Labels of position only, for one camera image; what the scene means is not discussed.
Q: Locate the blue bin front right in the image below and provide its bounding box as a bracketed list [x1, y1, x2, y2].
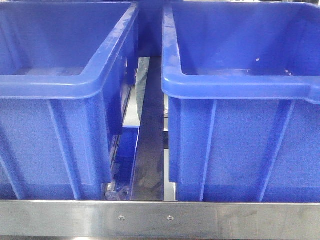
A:
[162, 1, 320, 203]

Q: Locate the blue bin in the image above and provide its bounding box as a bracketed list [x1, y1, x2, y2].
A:
[162, 1, 320, 203]
[0, 1, 139, 200]
[137, 0, 183, 58]

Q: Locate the blue bin front left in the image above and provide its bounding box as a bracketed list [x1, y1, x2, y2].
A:
[0, 1, 139, 200]

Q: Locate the blue bin rear right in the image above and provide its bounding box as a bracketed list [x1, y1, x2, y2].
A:
[137, 0, 183, 58]

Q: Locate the steel divider rail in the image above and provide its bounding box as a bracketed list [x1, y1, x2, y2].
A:
[130, 56, 164, 202]

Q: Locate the steel shelf front rail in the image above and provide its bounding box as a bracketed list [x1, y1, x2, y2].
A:
[0, 200, 320, 240]

